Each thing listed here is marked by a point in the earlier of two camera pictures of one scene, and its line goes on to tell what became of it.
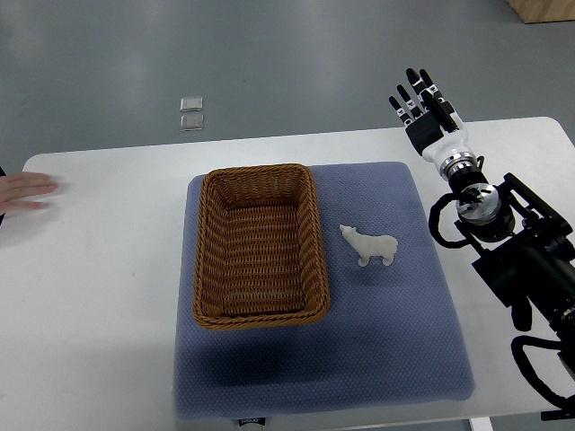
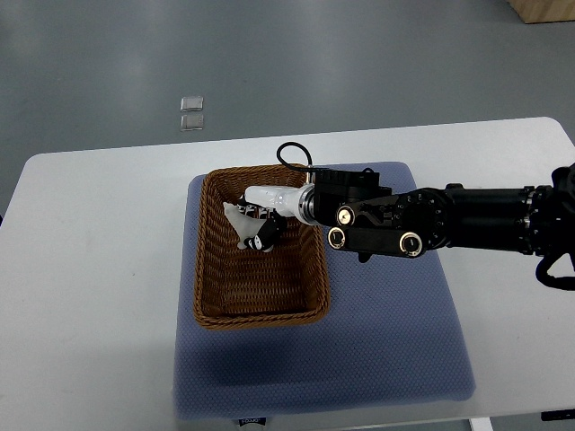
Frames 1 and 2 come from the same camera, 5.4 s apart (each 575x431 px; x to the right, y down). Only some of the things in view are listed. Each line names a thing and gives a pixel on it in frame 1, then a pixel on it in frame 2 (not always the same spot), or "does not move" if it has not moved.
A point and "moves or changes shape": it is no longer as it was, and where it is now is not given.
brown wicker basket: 260,254 does not move
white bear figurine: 383,246 moves or changes shape
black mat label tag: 252,420 does not move
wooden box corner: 544,11 does not move
